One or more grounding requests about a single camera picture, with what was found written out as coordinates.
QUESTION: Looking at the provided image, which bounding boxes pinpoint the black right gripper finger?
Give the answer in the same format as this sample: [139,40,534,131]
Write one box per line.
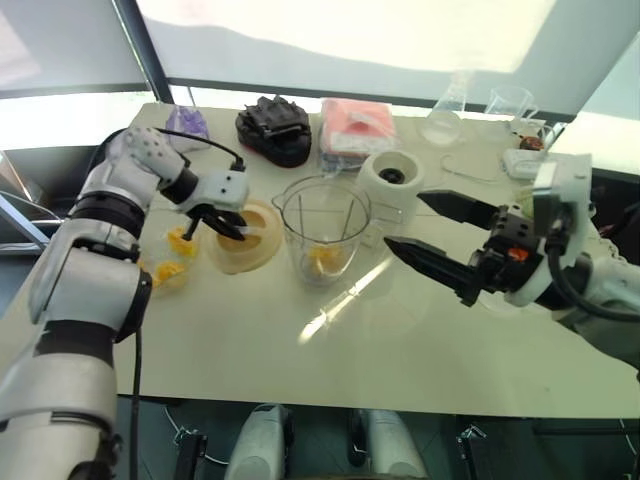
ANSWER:
[383,236,484,308]
[415,189,502,232]

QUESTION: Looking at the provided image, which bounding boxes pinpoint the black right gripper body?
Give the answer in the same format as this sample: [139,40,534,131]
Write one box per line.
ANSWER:
[469,206,549,296]

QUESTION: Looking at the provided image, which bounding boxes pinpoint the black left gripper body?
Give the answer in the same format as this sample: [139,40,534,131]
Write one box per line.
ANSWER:
[188,203,229,227]

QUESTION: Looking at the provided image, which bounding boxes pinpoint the cream round blender lid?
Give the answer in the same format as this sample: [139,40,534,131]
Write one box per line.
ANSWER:
[205,198,285,276]

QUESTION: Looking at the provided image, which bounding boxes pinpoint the orange fruit segment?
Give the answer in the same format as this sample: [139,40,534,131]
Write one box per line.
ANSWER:
[167,227,201,257]
[149,259,189,291]
[307,242,347,277]

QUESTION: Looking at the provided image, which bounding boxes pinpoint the white blender base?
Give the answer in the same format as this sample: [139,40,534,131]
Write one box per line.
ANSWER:
[358,149,426,229]

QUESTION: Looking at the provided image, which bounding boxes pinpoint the clear blender jar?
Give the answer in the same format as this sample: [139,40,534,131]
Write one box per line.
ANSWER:
[272,174,404,287]

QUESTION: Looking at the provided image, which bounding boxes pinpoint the green knitted cloth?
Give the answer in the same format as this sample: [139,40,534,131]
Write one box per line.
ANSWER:
[513,187,537,217]

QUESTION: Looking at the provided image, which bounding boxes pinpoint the round clear glass bowl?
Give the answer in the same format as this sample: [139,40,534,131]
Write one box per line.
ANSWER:
[137,209,204,301]

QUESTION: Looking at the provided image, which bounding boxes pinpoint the clear plastic bowl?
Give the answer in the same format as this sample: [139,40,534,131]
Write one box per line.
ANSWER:
[477,287,516,315]

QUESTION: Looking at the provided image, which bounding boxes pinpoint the white power strip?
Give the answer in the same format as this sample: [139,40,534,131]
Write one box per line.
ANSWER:
[501,148,547,179]

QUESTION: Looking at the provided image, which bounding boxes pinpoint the clear glass conical flask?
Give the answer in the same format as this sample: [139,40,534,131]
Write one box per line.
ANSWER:
[418,72,474,147]

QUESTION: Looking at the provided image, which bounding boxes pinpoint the purple and white packet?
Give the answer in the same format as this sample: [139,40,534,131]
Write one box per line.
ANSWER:
[164,104,209,152]

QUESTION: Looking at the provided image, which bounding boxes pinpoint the small clear glass cup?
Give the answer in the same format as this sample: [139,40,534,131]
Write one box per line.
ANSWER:
[527,119,569,151]

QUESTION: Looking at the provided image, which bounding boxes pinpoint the clear glass beaker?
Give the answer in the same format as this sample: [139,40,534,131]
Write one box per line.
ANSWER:
[483,85,541,134]

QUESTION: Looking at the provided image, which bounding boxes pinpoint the pink plastic packet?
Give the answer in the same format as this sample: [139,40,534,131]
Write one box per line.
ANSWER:
[319,97,402,174]

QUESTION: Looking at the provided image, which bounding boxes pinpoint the grey metal stand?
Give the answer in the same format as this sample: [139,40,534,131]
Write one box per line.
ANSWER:
[0,192,52,257]

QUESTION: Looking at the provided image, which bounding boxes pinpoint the grey rounded shell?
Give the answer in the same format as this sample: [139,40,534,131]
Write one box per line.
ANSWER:
[224,403,296,480]
[347,408,429,480]

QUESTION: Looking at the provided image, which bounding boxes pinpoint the black metal clamp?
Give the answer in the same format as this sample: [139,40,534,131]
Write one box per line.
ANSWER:
[172,427,209,480]
[457,423,489,480]

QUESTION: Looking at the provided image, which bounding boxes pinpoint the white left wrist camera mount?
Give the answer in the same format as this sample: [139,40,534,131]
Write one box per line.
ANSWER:
[177,169,251,214]

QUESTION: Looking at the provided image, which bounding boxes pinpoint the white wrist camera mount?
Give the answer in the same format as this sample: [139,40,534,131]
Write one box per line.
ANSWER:
[177,169,251,214]
[504,152,596,308]

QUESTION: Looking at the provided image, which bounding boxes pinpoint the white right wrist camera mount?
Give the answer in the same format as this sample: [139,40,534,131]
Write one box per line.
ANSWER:
[504,152,596,308]

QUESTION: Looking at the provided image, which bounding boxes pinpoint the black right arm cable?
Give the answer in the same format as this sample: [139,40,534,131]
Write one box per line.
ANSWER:
[547,214,640,322]

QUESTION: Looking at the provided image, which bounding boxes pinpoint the dark window frame rail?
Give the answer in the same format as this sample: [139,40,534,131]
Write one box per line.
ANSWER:
[167,77,581,124]

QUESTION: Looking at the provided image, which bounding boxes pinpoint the dark window frame post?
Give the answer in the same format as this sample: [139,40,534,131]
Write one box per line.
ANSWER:
[110,0,174,104]

